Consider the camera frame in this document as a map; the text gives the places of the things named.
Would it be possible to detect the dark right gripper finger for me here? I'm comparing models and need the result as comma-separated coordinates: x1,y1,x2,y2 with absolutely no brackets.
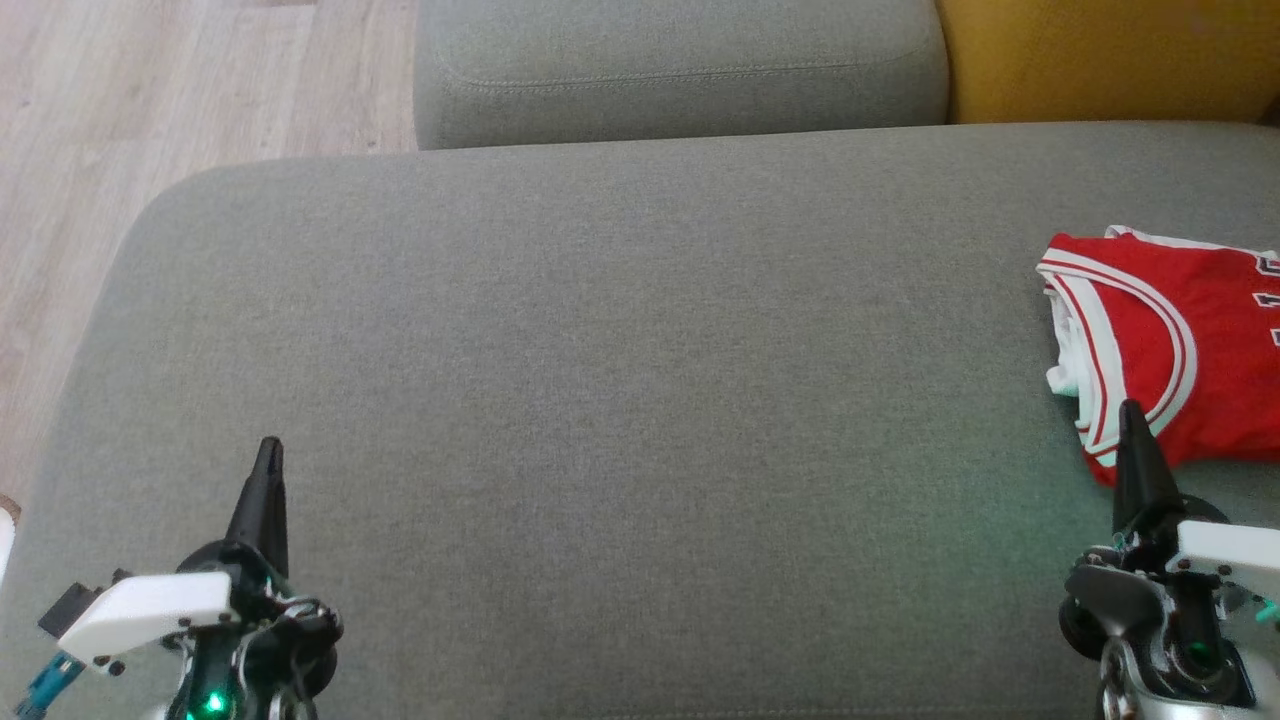
1112,400,1187,562

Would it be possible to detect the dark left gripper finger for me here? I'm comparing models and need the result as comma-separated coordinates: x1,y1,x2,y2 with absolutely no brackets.
224,436,292,577

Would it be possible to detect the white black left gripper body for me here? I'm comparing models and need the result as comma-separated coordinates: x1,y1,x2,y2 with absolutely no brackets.
58,540,346,720

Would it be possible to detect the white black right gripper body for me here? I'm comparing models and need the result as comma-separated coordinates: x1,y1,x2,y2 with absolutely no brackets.
1058,495,1280,720

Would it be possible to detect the red white basketball jersey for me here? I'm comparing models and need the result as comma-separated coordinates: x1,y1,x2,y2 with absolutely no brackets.
1036,225,1280,489

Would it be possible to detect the large grey sofa cushion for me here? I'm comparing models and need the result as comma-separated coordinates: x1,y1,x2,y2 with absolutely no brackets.
0,122,1280,720

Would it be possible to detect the yellow sofa back cushion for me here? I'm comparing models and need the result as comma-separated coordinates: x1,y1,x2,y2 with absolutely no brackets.
935,0,1280,126

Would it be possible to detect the small grey sofa seat cushion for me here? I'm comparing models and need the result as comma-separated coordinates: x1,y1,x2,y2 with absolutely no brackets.
413,0,951,151

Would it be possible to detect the left blue-plug black cable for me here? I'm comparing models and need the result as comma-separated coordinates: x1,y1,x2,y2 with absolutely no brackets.
14,650,89,720

